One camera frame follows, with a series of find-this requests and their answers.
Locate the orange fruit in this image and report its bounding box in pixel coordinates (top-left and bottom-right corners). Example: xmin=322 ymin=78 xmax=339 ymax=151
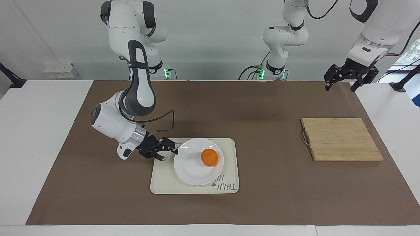
xmin=201 ymin=148 xmax=219 ymax=167

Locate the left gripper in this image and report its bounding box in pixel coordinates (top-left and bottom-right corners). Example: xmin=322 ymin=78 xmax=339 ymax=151
xmin=323 ymin=58 xmax=380 ymax=93

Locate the cream plastic tray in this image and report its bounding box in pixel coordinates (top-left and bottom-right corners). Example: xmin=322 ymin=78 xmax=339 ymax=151
xmin=150 ymin=137 xmax=240 ymax=195

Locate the white round plate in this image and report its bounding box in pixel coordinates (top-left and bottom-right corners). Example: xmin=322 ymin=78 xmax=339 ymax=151
xmin=173 ymin=138 xmax=225 ymax=186

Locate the white wall box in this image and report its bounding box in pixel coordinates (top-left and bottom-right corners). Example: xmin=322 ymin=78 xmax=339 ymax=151
xmin=43 ymin=63 xmax=79 ymax=79

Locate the black stand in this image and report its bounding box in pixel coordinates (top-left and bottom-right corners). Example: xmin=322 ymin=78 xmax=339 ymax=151
xmin=390 ymin=65 xmax=420 ymax=92
xmin=0 ymin=62 xmax=27 ymax=89

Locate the bamboo cutting board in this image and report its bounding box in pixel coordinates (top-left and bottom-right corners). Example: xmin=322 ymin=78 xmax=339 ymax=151
xmin=300 ymin=117 xmax=384 ymax=162

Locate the black cable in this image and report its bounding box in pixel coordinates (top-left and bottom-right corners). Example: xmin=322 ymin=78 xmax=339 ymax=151
xmin=305 ymin=0 xmax=339 ymax=20
xmin=238 ymin=65 xmax=263 ymax=81
xmin=119 ymin=109 xmax=175 ymax=134
xmin=377 ymin=58 xmax=420 ymax=83

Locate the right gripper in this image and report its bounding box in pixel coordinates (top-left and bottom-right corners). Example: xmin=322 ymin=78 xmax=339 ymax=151
xmin=137 ymin=132 xmax=179 ymax=161

